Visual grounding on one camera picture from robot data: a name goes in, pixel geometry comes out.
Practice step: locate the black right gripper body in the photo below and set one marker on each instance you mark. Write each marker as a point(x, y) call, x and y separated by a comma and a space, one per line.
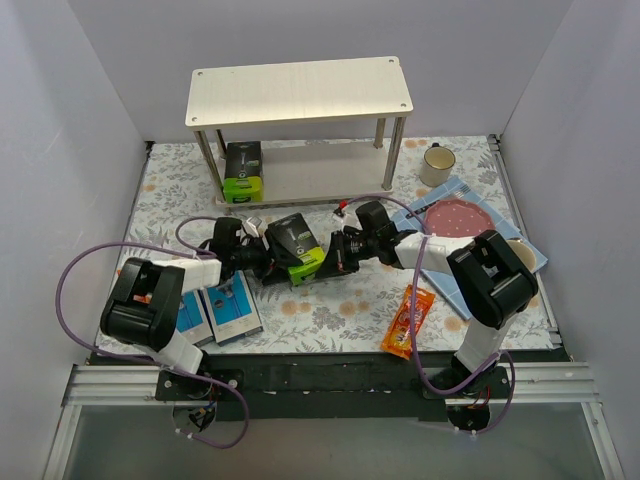
point(336, 255)

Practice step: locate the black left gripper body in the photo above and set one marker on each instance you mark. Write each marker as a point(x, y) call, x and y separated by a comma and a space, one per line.
point(266, 260)

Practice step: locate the black green razor box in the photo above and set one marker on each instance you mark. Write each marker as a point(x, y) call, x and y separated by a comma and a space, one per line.
point(294, 248)
point(243, 182)

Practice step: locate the white two-tier shelf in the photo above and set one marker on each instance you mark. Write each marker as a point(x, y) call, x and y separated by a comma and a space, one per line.
point(351, 113)

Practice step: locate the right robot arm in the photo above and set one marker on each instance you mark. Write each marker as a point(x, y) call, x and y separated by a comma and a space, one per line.
point(494, 282)

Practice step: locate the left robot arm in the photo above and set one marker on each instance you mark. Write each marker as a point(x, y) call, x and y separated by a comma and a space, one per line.
point(143, 307)

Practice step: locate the floral tablecloth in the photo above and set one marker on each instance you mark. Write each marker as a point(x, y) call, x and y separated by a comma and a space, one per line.
point(347, 314)

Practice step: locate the blue Harry's razor box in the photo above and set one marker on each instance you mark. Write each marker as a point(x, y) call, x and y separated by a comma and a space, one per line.
point(231, 310)

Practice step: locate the orange razor packet right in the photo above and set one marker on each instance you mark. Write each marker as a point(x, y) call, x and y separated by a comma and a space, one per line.
point(397, 340)

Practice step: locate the pink polka dot plate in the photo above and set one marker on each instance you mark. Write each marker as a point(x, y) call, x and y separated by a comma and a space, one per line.
point(458, 218)

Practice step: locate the cream enamel mug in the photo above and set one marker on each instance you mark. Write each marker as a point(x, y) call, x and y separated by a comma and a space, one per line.
point(437, 164)

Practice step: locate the painted ceramic mug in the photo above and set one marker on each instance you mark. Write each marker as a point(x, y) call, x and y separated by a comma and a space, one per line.
point(523, 252)

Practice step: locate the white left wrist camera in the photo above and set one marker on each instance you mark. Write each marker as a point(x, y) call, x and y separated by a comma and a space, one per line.
point(252, 227)

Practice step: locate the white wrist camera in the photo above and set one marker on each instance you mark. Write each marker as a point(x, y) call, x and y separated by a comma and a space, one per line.
point(343, 217)
point(252, 227)

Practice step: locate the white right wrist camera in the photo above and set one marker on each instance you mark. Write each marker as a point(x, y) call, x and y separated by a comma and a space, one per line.
point(343, 217)

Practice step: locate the silver fork black handle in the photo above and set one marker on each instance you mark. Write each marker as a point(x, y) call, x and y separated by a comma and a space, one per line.
point(423, 205)

